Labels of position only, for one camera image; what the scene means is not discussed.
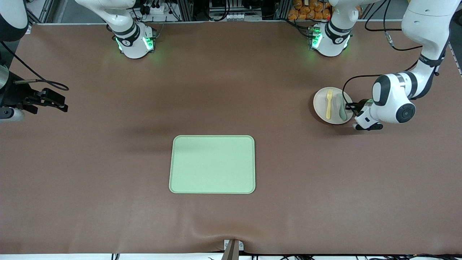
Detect grey-green plastic spoon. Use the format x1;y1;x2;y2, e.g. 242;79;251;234
336;95;348;121

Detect white round plate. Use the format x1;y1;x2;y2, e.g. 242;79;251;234
313;87;354;125

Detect brown table cover mat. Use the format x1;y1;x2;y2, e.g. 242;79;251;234
0;21;462;255

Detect orange bread bag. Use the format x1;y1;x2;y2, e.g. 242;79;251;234
288;0;332;21

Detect white power strip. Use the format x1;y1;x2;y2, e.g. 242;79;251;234
144;3;171;16

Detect white socket bar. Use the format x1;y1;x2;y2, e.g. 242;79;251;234
209;12;263;21

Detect light green rectangular tray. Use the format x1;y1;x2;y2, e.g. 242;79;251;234
169;135;256;195

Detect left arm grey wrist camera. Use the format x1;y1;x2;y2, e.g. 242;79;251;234
353;107;384;131

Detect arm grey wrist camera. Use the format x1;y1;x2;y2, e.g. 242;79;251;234
353;107;384;131
0;107;25;122

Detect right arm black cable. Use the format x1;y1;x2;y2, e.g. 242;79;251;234
0;40;70;92

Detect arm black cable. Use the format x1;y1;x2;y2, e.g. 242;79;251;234
0;40;70;92
342;0;443;111

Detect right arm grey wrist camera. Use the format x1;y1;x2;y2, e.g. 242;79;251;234
0;107;25;122

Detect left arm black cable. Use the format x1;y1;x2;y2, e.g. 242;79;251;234
342;0;443;111

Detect aluminium frame post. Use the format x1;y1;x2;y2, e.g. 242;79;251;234
176;0;194;21
38;0;55;23
274;0;292;20

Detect metal clamp bracket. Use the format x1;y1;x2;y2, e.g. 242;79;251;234
224;239;244;252

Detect brown bar under bracket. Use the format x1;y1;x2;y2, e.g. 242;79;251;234
221;240;240;260

